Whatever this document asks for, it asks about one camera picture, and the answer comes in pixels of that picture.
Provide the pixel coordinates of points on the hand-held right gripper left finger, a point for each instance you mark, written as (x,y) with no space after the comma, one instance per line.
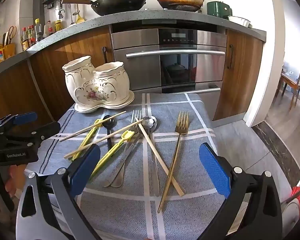
(85,170)

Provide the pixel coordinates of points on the wooden knife block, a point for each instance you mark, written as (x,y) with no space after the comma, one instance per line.
(9,50)

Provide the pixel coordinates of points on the wooden chopstick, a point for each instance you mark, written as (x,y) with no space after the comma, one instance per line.
(90,127)
(110,137)
(157,152)

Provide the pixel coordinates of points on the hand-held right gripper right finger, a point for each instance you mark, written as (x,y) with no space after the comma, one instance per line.
(215,170)

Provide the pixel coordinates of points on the black spoon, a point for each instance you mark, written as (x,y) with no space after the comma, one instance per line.
(108,122)

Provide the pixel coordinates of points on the small dark sauce bottle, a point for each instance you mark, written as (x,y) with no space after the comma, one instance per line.
(51,32)

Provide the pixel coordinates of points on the gold fork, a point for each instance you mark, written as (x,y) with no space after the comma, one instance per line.
(182,122)

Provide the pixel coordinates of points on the white floral ceramic utensil holder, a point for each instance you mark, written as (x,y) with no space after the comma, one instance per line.
(97,82)

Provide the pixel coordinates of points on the silver flower-shaped spoon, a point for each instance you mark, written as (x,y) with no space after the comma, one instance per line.
(150,123)

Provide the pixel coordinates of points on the green kitchen appliance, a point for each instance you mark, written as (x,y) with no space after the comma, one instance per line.
(218,8)

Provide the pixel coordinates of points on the yellow condiment bottle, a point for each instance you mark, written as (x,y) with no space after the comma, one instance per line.
(58,26)

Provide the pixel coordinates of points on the clear bottle yellow cap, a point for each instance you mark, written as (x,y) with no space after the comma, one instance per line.
(39,32)

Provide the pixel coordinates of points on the stainless steel drawer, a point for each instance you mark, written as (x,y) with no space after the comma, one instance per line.
(205,90)

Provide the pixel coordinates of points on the white plastic jug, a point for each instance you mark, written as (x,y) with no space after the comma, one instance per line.
(48,26)

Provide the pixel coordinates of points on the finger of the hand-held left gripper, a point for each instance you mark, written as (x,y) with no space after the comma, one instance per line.
(26,118)
(47,130)

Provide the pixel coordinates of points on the yellow-green training chopstick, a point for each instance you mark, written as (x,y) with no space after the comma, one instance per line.
(88,136)
(120,142)

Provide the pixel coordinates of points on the wooden base cabinet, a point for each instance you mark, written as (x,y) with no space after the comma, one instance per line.
(65,60)

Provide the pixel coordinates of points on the silver fork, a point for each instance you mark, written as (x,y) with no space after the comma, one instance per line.
(136,116)

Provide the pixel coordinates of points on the metal ladle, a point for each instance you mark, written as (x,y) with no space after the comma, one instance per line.
(70,17)

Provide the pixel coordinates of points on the white bowl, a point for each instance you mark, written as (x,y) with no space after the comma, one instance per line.
(238,20)

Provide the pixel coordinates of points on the dark sauce bottle red cap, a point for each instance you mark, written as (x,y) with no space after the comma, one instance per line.
(25,41)
(32,38)

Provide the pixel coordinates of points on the yellow spatula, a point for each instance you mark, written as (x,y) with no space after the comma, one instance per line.
(80,18)

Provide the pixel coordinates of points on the person's left hand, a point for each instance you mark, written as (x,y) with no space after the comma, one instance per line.
(15,180)

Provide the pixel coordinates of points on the scissors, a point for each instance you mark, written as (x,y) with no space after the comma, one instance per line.
(12,31)

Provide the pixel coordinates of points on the narrow wooden cabinet door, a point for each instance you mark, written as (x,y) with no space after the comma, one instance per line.
(240,75)

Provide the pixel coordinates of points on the grey stone countertop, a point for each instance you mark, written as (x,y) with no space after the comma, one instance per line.
(140,17)

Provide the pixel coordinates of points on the grey plaid cloth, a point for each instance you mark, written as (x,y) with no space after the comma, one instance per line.
(195,160)

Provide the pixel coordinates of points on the stainless steel built-in oven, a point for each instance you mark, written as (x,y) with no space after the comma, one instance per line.
(140,62)

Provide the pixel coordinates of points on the black wok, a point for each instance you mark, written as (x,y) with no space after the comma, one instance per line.
(120,2)

